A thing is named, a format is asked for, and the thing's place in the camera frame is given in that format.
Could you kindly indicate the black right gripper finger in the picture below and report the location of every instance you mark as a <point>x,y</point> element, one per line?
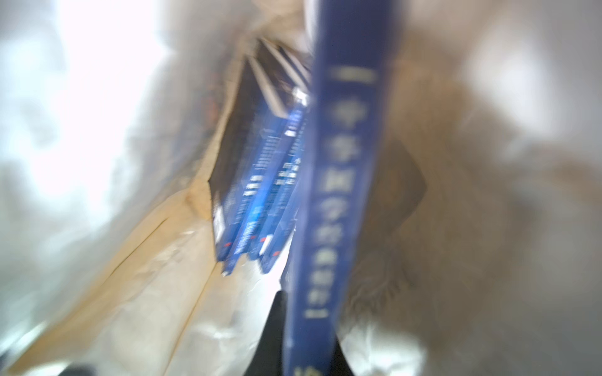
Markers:
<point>267,360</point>

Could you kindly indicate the cream canvas tote bag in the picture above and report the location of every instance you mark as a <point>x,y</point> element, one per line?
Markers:
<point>481,249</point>

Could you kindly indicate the blue spine book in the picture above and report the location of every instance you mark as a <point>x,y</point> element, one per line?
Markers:
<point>353,43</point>

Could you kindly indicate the stack of blue books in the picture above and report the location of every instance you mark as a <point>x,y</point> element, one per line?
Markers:
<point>254,155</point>

